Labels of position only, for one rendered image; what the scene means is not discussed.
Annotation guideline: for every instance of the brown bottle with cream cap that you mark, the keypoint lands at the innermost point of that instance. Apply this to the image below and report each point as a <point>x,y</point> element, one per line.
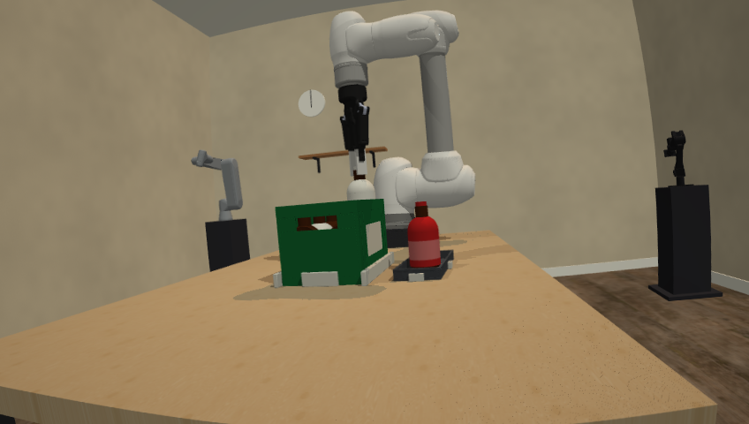
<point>305,224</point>

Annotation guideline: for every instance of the white bottle with grey label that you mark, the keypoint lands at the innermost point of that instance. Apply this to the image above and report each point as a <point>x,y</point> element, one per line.
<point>360,188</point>
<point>320,223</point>

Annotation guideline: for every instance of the red bottle with pale label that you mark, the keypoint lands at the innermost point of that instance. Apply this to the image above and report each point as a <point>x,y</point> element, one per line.
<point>423,239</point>

